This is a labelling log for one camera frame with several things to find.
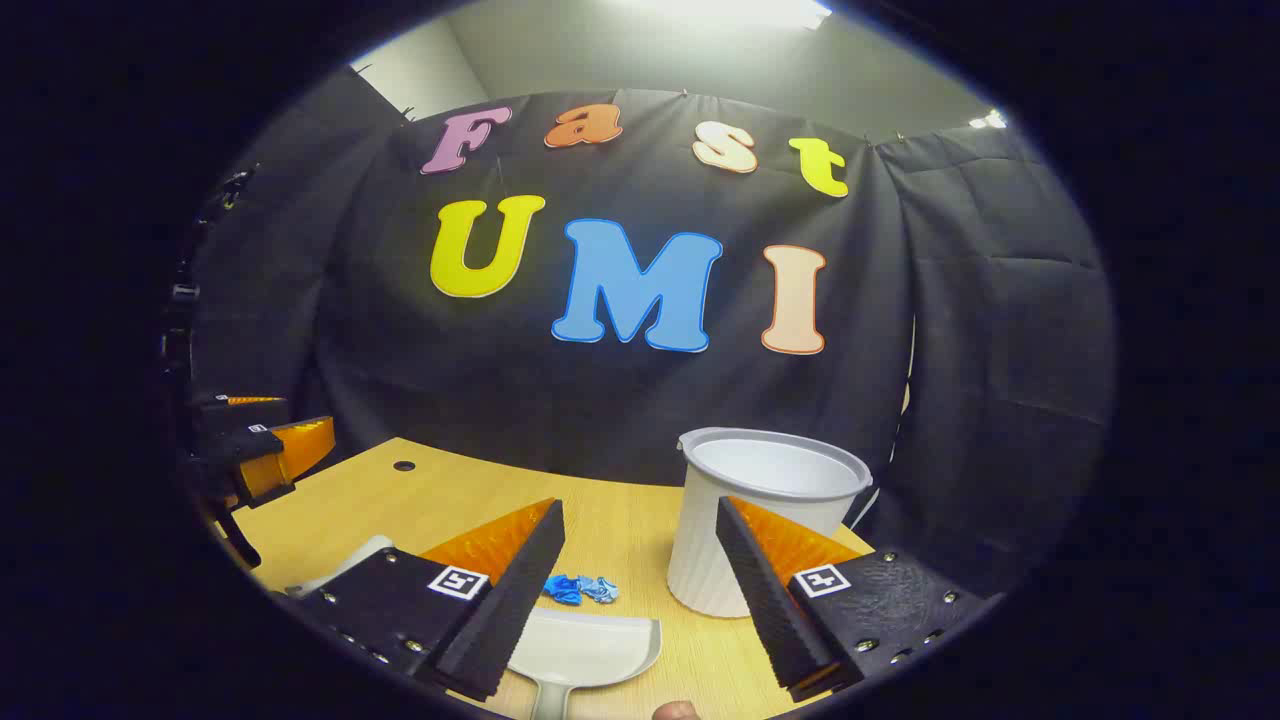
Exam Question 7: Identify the small grey broom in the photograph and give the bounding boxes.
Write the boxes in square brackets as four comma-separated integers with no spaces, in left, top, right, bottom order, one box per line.
[288,534,397,599]

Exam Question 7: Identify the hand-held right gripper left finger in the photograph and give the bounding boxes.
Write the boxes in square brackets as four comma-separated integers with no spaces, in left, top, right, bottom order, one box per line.
[297,498,566,703]

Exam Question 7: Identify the white ribbed garbage bin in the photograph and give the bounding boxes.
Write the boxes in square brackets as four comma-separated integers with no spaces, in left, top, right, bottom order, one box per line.
[666,427,874,618]

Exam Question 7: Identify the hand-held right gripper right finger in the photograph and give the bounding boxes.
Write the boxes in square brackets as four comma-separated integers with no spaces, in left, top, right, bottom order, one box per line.
[716,496,1001,703]

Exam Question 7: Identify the grey plastic dustpan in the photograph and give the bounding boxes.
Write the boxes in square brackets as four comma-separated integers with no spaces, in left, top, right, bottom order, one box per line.
[505,607,663,720]

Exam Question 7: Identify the black backdrop cloth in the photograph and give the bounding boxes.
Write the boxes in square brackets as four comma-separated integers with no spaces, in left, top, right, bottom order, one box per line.
[190,68,1116,601]

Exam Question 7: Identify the wooden desktop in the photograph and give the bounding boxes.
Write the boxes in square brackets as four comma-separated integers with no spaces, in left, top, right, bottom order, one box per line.
[205,437,881,720]

